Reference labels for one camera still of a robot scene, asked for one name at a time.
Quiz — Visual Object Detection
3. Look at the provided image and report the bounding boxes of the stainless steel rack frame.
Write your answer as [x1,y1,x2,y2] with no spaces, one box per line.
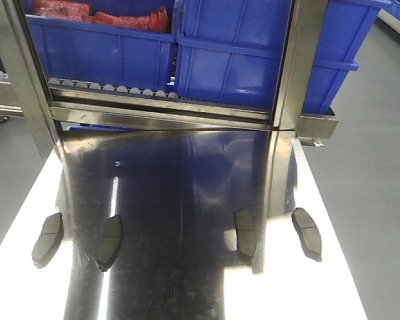
[0,1,338,159]

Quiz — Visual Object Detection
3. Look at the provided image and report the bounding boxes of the red bubble wrap bags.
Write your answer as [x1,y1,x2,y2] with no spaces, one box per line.
[31,1,171,33]

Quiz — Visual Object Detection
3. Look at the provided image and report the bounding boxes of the left blue plastic bin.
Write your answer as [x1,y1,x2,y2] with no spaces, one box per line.
[22,1,176,91]

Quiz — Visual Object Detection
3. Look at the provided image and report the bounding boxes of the right blue plastic bin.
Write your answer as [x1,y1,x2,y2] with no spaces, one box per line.
[175,1,390,114]

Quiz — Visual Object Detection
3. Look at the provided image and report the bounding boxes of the grey roller conveyor track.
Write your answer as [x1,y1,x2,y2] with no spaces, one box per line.
[47,77,179,99]

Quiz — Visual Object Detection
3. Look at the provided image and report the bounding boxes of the blue plastic bin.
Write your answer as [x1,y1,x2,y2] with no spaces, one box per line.
[175,1,390,114]
[22,1,176,91]

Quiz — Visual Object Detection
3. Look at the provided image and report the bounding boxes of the dark brake pad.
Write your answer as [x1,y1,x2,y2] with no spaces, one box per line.
[235,210,257,264]
[31,213,64,269]
[96,215,123,272]
[291,207,322,262]

